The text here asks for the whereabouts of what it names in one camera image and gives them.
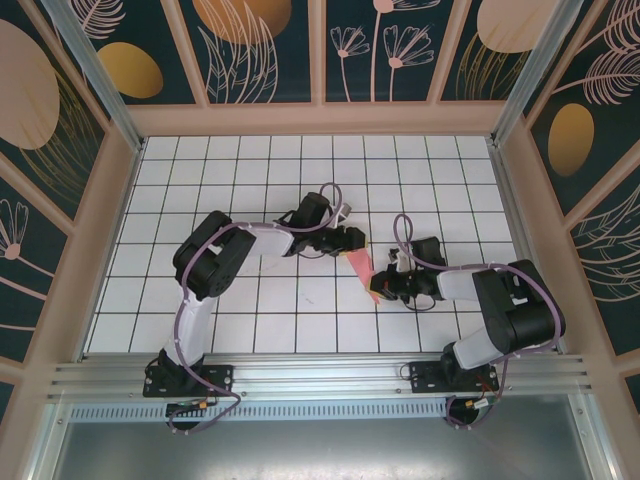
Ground arm controller board with wires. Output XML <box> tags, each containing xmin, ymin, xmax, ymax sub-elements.
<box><xmin>165</xmin><ymin>399</ymin><xmax>224</xmax><ymax>435</ymax></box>
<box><xmin>446</xmin><ymin>394</ymin><xmax>501</xmax><ymax>430</ymax></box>

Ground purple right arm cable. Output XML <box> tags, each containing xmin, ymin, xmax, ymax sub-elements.
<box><xmin>393</xmin><ymin>214</ymin><xmax>569</xmax><ymax>431</ymax></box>

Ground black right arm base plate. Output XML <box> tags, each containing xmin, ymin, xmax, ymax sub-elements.
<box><xmin>408</xmin><ymin>359</ymin><xmax>500</xmax><ymax>396</ymax></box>

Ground grey metal sheet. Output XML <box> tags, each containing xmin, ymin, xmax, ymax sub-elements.
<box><xmin>29</xmin><ymin>394</ymin><xmax>621</xmax><ymax>480</ymax></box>

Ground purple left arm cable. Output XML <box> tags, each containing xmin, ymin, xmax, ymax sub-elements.
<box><xmin>172</xmin><ymin>182</ymin><xmax>354</xmax><ymax>437</ymax></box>

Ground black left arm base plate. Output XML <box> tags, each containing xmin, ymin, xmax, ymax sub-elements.
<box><xmin>143</xmin><ymin>363</ymin><xmax>236</xmax><ymax>399</ymax></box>

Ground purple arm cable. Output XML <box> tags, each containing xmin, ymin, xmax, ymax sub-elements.
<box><xmin>393</xmin><ymin>214</ymin><xmax>569</xmax><ymax>431</ymax></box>
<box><xmin>172</xmin><ymin>182</ymin><xmax>354</xmax><ymax>437</ymax></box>

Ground aluminium table side rail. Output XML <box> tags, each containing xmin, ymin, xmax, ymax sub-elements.
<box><xmin>487</xmin><ymin>142</ymin><xmax>559</xmax><ymax>354</ymax></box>

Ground aluminium corner post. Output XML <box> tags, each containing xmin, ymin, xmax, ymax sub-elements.
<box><xmin>39</xmin><ymin>0</ymin><xmax>146</xmax><ymax>154</ymax></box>
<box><xmin>489</xmin><ymin>0</ymin><xmax>586</xmax><ymax>147</ymax></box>

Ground long aluminium mounting rail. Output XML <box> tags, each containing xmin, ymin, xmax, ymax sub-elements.
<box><xmin>47</xmin><ymin>352</ymin><xmax>596</xmax><ymax>401</ymax></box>

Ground pink cloth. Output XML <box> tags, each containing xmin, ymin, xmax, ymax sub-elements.
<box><xmin>347</xmin><ymin>249</ymin><xmax>384</xmax><ymax>307</ymax></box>

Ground slotted grey cable duct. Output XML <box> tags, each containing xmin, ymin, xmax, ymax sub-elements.
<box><xmin>69</xmin><ymin>403</ymin><xmax>451</xmax><ymax>424</ymax></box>

